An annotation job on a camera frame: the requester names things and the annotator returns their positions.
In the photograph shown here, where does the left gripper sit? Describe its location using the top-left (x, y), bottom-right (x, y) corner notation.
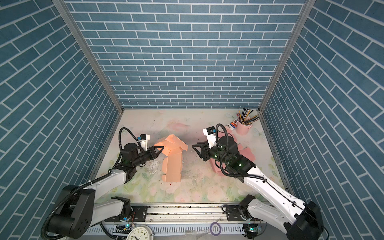
top-left (131, 146), bottom-right (164, 168)

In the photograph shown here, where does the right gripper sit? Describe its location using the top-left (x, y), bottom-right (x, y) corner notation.
top-left (192, 139), bottom-right (231, 166)

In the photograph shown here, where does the orange paper box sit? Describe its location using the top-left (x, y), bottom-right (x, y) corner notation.
top-left (155, 135), bottom-right (188, 183)

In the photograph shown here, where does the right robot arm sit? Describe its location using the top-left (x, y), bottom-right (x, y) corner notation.
top-left (192, 136), bottom-right (328, 240)

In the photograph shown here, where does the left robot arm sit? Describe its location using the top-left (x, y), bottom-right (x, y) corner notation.
top-left (41, 127), bottom-right (165, 240)

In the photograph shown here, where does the pink paper box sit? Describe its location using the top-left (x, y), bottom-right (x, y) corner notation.
top-left (209, 130), bottom-right (256, 176)

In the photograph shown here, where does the pink pencil cup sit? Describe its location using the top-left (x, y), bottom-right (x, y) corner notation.
top-left (235, 120), bottom-right (252, 136)

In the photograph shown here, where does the coloured pencils bundle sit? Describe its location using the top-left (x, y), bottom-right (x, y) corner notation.
top-left (237, 108), bottom-right (260, 126)

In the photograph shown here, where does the white analog clock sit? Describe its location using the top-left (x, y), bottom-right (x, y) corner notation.
top-left (126, 226), bottom-right (154, 240)

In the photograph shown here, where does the purple tape roll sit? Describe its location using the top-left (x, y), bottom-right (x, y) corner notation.
top-left (210, 222), bottom-right (222, 237)

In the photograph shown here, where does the green lit circuit board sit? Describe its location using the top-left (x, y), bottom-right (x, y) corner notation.
top-left (243, 224), bottom-right (259, 240)

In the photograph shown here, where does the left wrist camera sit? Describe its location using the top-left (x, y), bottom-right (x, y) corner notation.
top-left (138, 134), bottom-right (151, 151)

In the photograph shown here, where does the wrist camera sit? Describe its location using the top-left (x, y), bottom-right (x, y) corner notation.
top-left (138, 134), bottom-right (151, 151)
top-left (203, 126), bottom-right (217, 149)

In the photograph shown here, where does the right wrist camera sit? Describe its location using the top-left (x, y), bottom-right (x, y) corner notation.
top-left (203, 126), bottom-right (217, 149)

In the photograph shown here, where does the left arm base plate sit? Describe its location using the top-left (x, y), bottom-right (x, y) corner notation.
top-left (105, 206), bottom-right (148, 223)

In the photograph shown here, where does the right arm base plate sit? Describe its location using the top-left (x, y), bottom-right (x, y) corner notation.
top-left (222, 205), bottom-right (261, 222)

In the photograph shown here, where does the aluminium rail frame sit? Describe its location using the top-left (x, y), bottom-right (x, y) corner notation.
top-left (52, 202), bottom-right (319, 240)

